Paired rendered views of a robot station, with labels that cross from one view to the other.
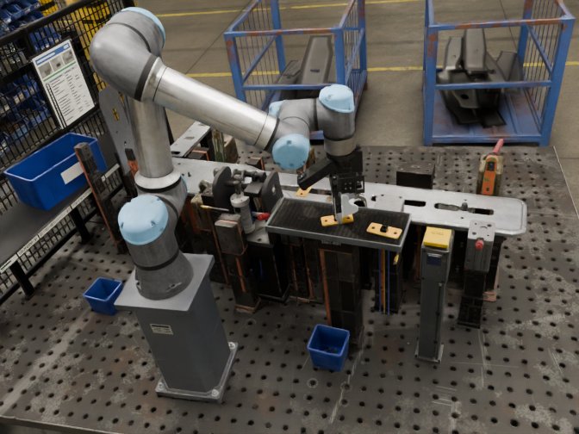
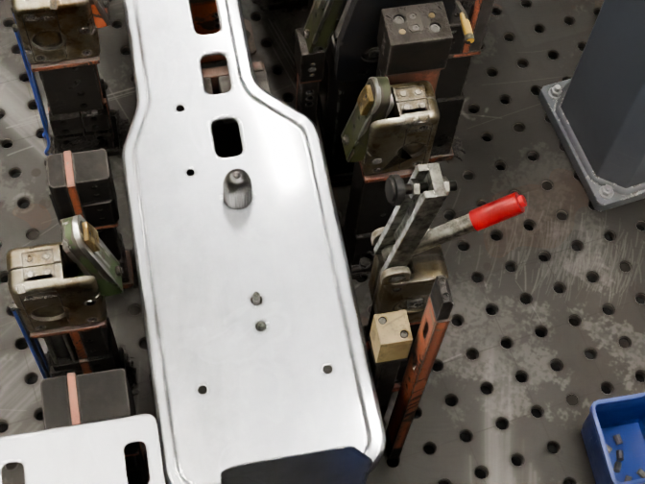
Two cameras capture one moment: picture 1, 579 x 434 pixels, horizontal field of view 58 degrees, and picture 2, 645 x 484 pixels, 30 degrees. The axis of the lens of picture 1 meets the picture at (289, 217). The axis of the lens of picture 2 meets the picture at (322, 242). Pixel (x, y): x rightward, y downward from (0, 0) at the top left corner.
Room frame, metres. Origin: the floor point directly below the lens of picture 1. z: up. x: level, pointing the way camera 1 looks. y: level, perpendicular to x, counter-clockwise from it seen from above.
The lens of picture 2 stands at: (1.98, 0.76, 2.17)
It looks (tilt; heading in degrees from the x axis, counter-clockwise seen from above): 64 degrees down; 227
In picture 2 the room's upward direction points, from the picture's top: 6 degrees clockwise
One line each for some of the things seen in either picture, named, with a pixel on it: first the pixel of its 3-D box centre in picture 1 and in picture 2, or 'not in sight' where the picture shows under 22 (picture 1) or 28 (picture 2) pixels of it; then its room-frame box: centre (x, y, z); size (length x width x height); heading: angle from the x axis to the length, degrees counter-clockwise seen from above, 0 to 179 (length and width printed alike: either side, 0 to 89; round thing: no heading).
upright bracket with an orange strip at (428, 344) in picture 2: (148, 207); (414, 381); (1.59, 0.51, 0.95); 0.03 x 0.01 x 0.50; 64
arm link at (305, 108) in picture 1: (294, 120); not in sight; (1.08, -0.04, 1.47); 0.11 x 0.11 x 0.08; 81
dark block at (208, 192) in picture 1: (225, 238); (396, 124); (1.39, 0.23, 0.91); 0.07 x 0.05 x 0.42; 154
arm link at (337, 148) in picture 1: (339, 141); not in sight; (1.09, -0.15, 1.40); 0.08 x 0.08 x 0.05
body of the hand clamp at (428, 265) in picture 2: (175, 228); (395, 320); (1.54, 0.42, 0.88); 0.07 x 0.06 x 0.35; 154
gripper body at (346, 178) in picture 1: (344, 170); not in sight; (1.08, -0.15, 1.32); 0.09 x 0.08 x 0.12; 89
